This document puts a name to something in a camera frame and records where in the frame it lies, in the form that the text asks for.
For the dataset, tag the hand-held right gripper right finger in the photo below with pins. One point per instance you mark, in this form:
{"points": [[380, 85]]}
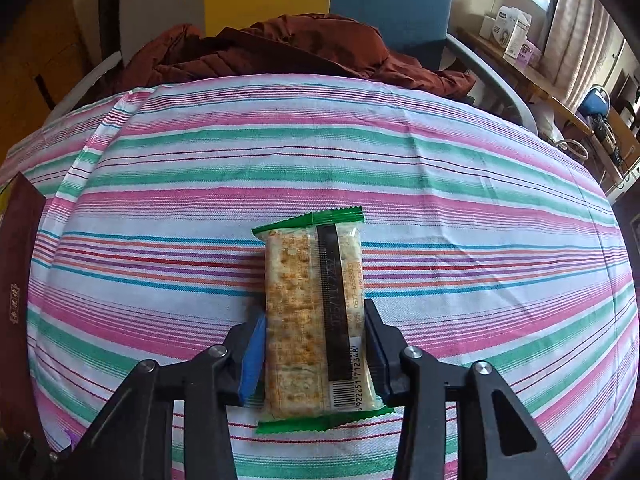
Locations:
{"points": [[376, 355]]}

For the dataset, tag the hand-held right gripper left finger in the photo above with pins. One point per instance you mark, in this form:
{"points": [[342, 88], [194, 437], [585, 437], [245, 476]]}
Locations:
{"points": [[252, 360]]}

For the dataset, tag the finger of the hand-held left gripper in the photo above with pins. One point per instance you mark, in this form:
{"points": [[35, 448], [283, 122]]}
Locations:
{"points": [[30, 460]]}

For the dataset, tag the green cracker packet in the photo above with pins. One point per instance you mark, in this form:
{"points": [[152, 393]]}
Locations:
{"points": [[295, 310]]}

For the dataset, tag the gold tin box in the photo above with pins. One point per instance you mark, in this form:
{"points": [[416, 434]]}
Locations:
{"points": [[20, 260]]}

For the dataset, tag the rust brown jacket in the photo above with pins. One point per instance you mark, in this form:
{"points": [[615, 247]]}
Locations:
{"points": [[280, 50]]}

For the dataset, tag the wooden desk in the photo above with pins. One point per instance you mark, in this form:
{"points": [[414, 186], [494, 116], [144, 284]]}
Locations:
{"points": [[545, 90]]}

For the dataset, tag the metal folding rack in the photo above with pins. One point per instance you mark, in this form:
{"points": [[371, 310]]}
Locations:
{"points": [[612, 145]]}

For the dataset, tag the blue round item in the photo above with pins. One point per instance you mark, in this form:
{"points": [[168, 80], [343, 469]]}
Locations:
{"points": [[596, 102]]}

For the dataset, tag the purple box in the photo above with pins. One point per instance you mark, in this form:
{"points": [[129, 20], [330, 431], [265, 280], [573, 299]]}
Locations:
{"points": [[530, 54]]}

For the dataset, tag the small white box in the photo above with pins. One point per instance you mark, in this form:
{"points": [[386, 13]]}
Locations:
{"points": [[489, 27]]}

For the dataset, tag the tall white box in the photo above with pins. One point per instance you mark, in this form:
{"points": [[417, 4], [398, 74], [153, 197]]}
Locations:
{"points": [[517, 32]]}

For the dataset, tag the grey yellow blue chair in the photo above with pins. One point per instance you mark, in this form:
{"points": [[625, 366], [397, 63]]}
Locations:
{"points": [[390, 0]]}

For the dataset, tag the wooden wardrobe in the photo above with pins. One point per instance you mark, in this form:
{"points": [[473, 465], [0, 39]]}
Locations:
{"points": [[40, 60]]}

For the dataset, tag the patterned beige curtain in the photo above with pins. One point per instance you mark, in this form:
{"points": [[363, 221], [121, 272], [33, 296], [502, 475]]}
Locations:
{"points": [[580, 35]]}

